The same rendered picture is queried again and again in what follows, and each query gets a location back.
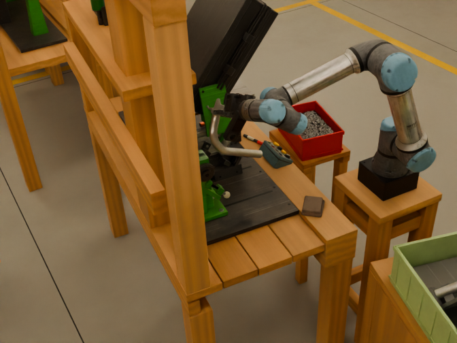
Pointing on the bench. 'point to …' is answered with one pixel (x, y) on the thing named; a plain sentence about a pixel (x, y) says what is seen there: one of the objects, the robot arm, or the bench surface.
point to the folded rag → (313, 206)
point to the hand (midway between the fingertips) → (217, 114)
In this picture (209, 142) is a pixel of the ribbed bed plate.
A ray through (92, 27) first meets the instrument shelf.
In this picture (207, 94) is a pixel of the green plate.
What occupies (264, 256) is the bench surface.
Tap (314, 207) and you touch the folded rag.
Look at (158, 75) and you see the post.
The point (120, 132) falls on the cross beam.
